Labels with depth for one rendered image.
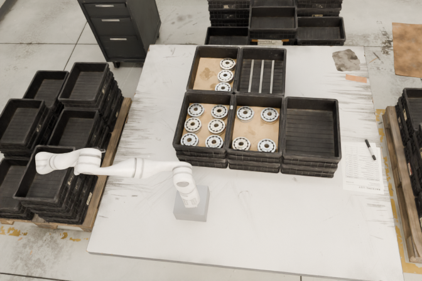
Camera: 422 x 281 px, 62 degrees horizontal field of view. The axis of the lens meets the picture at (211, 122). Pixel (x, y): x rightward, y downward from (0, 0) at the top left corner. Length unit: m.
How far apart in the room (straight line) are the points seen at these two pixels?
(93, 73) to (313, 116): 1.85
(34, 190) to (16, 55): 2.21
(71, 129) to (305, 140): 1.81
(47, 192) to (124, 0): 1.61
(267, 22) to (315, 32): 0.44
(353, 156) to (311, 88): 0.56
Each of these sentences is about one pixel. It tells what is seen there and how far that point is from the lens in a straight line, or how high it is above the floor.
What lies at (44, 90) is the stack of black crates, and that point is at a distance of 3.40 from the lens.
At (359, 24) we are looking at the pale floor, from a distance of 4.12.
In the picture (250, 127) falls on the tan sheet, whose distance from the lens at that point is 2.11.
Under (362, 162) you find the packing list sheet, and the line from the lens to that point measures 2.22.
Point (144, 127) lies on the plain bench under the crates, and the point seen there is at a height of 0.70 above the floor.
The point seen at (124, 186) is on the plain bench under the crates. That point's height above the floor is 0.70.
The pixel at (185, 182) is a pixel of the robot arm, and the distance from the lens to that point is 1.65.
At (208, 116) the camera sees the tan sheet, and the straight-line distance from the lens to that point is 2.17.
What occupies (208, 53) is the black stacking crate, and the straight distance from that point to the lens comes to 2.47.
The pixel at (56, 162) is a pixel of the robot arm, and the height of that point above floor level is 1.24.
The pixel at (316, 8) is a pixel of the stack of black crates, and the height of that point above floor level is 0.49.
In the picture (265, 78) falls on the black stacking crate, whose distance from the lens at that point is 2.34.
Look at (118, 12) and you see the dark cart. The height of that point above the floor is 0.71.
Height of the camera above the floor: 2.57
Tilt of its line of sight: 55 degrees down
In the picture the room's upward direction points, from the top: 10 degrees counter-clockwise
